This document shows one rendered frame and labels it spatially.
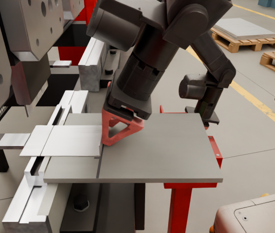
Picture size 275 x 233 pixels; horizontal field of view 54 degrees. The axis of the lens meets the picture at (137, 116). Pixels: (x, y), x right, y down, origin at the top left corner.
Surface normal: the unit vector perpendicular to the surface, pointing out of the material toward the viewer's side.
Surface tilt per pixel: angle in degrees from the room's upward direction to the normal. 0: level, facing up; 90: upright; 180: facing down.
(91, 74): 90
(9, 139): 0
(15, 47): 90
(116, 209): 0
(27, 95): 90
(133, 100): 27
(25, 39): 90
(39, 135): 0
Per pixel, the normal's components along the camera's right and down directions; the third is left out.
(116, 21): 0.25, 0.35
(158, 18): 0.47, -0.51
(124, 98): 0.46, -0.75
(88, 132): 0.00, -0.84
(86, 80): 0.00, 0.54
